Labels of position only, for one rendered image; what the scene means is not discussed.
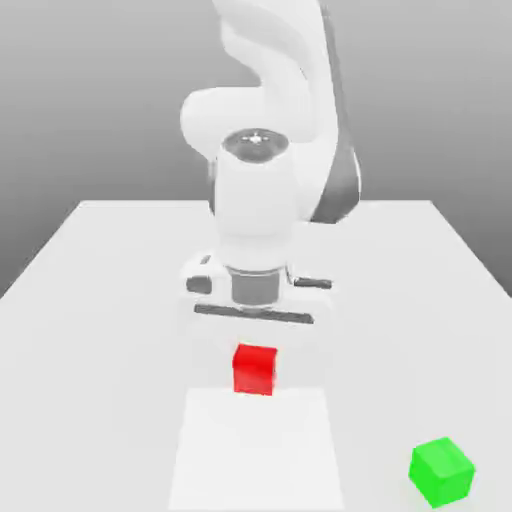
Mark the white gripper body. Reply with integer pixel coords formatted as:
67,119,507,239
179,294,334,341

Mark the small red cube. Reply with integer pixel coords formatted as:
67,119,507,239
232,343,279,397

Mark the small green cube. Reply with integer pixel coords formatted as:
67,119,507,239
407,436,477,510

